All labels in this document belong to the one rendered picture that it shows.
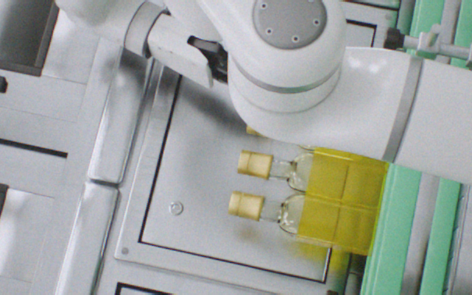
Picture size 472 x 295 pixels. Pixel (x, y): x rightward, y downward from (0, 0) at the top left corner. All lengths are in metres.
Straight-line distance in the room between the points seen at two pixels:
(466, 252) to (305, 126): 0.40
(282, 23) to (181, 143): 0.75
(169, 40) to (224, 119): 0.20
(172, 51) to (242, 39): 0.59
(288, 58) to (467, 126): 0.17
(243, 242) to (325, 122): 0.63
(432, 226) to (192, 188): 0.42
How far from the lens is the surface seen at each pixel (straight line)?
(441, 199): 1.22
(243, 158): 1.34
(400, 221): 1.21
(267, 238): 1.46
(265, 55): 0.76
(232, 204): 1.33
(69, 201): 1.52
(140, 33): 1.38
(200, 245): 1.46
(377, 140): 0.84
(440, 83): 0.84
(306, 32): 0.76
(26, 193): 1.56
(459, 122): 0.83
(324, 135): 0.85
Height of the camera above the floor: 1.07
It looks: 4 degrees up
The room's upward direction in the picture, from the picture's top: 78 degrees counter-clockwise
